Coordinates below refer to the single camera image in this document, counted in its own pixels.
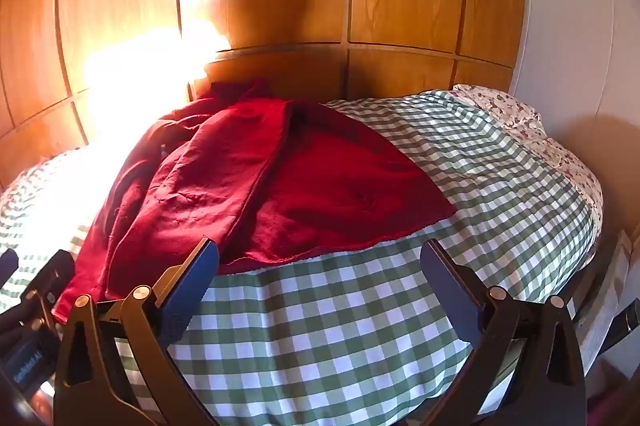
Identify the black bar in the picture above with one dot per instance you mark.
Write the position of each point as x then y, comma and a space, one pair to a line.
630, 320

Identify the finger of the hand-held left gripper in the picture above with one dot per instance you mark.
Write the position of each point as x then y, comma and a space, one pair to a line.
7, 268
52, 281

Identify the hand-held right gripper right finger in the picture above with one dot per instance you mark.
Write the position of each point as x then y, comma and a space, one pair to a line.
450, 291

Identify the green checkered blanket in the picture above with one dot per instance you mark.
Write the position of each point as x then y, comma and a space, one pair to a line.
325, 331

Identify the wooden headboard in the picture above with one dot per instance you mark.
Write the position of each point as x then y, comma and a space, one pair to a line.
400, 70

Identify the red garment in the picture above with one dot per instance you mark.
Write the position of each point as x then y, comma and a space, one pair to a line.
300, 186

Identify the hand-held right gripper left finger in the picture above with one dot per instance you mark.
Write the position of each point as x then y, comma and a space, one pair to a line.
192, 288

